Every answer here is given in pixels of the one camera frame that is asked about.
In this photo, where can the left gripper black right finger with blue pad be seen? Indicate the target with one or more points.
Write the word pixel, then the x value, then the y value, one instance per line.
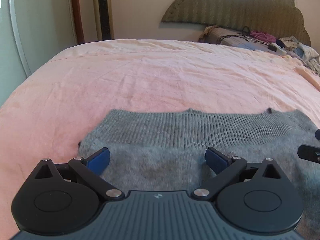
pixel 237 179

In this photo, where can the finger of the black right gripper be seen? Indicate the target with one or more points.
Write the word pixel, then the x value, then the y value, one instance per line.
pixel 309 153

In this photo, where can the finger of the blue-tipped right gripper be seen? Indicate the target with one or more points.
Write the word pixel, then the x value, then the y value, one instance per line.
pixel 317 134

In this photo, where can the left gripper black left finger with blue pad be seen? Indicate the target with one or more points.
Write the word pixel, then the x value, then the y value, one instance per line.
pixel 78 179

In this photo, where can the grey knit sweater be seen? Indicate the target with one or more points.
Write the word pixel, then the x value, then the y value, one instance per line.
pixel 165 151

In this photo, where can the pale crumpled clothes pile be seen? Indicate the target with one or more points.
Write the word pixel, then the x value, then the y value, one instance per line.
pixel 307 54

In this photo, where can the pink bed sheet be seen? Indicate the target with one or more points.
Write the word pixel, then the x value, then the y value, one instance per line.
pixel 54 108

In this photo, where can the white remote control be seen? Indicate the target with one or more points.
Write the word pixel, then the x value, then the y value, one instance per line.
pixel 277 49

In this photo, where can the magenta garment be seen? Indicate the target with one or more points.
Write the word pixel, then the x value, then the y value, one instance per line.
pixel 265 37

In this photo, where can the olive padded headboard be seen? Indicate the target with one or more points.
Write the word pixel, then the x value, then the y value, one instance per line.
pixel 280 18

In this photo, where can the white wardrobe door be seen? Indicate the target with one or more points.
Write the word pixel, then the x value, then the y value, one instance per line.
pixel 32 32

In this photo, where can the gold tower fan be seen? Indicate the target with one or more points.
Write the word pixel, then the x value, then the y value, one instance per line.
pixel 103 19

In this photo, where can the red-brown wooden door frame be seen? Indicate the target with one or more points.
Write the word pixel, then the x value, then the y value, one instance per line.
pixel 77 21

